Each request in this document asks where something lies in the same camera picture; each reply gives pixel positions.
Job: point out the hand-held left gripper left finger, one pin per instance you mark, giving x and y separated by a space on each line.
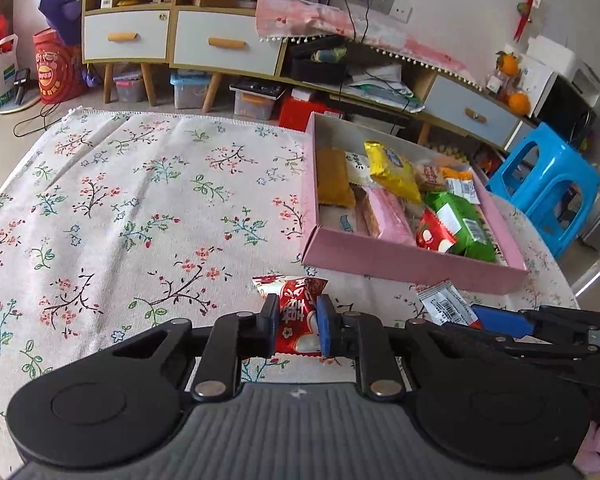
269 327

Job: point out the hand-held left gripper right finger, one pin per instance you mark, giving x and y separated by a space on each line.
325 327

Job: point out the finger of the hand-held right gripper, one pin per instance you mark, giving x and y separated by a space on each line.
500 320
570 317

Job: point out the red snack packet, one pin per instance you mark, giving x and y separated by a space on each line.
300 310
430 235

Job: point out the small white barcode packet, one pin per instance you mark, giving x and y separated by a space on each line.
445 302

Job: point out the pink cardboard box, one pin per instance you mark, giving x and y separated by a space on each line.
410 265

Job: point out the green snack packet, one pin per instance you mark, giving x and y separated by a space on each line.
460 220

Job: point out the pink snack packet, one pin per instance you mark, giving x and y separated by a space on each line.
390 215

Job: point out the gold snack packet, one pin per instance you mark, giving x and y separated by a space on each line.
332 175

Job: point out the yellow foil snack packet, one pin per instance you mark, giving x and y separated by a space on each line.
392 167

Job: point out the blue plastic stool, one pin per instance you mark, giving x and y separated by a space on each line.
545 180

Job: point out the yellow egg tray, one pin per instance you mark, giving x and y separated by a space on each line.
450 150

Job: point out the floral tablecloth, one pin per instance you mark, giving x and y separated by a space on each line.
130 210

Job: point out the black appliance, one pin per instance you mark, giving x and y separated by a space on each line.
570 110

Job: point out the red shoe box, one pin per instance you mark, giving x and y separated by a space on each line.
305 112

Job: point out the orange fruit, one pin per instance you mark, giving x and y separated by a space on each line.
519 103
508 65

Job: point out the white drawer under pink cloth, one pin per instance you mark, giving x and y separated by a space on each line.
472 97

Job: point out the clear storage box black lid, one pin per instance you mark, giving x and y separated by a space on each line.
255 102

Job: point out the clear storage box blue lid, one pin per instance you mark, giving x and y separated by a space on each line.
190 91

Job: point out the black open box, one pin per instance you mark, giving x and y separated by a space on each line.
317 70

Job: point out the clear storage box pink contents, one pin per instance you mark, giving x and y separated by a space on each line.
128 87

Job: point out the wide white drawer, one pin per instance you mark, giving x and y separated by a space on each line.
225 25

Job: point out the pink fringed cloth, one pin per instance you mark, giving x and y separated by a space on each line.
305 17

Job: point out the red hanging decoration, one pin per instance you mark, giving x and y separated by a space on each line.
525 10

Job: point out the red round bag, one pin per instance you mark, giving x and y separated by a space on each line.
57 70

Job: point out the white drawer with keyhole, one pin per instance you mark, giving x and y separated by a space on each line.
125 22

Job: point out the black handheld device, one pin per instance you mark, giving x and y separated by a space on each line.
21 85

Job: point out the purple round object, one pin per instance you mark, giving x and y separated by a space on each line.
60 5

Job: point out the white wall socket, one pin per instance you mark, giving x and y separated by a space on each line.
380 2

